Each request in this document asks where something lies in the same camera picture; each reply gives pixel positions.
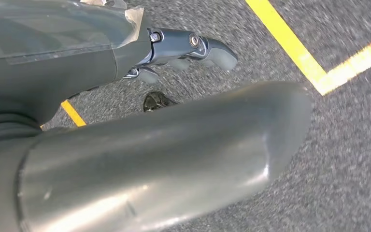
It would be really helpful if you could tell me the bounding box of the black robot foot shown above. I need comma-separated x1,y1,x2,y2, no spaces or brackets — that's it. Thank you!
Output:
143,91,178,113

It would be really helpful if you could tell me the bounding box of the yellow floor tape square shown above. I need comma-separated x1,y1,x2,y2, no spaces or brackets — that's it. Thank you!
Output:
40,0,371,129

